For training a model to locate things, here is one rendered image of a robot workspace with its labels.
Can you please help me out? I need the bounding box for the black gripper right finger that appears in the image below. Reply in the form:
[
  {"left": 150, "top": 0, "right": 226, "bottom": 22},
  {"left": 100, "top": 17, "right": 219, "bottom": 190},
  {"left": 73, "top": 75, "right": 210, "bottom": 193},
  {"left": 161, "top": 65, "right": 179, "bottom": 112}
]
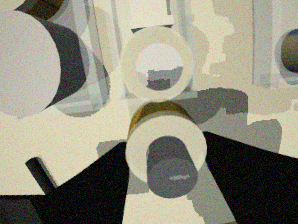
[{"left": 202, "top": 132, "right": 298, "bottom": 224}]

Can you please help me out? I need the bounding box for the black cylindrical rod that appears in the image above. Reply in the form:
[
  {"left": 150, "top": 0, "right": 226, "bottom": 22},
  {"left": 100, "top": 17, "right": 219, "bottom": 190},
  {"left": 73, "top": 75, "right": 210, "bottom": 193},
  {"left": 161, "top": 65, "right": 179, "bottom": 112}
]
[{"left": 25, "top": 157, "right": 56, "bottom": 194}]

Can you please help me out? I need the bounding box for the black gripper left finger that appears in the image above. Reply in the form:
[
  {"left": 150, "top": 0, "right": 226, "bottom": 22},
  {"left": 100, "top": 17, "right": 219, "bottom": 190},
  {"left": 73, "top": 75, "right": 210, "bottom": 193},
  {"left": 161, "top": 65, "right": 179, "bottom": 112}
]
[{"left": 0, "top": 141, "right": 129, "bottom": 224}]

